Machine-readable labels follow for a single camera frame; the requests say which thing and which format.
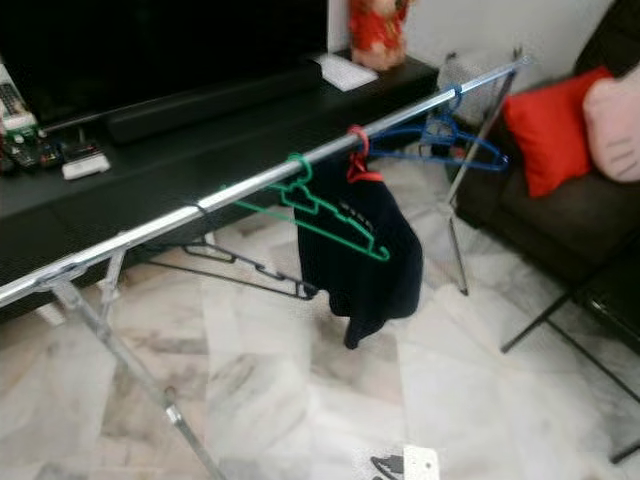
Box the pink cat face cushion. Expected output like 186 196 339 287
582 74 640 185

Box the small white device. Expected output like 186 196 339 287
62 152 113 182

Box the black folding chair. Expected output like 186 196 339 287
500 250 640 467

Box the red cushion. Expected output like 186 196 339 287
502 65 617 199

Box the black soundbar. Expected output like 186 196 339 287
105 60 328 147

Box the side table with lace cloth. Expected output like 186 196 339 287
433 45 521 103

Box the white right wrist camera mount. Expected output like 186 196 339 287
402 445 442 480

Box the red laughing buddha statue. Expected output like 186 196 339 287
347 0 418 73

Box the red plastic hanger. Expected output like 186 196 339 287
345 124 387 185

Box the navy blue shirt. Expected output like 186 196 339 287
293 176 425 351

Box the blue plastic hanger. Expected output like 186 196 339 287
363 84 512 174

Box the black tv console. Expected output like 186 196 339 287
0 55 458 323

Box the black remote control caddy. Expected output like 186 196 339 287
0 82 66 173

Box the silver metal clothes rack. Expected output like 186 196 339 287
0 54 534 480

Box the white paper sheet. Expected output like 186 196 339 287
315 52 383 94

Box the green plastic hanger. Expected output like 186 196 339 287
223 152 393 264

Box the black flat television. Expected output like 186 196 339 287
0 0 331 123

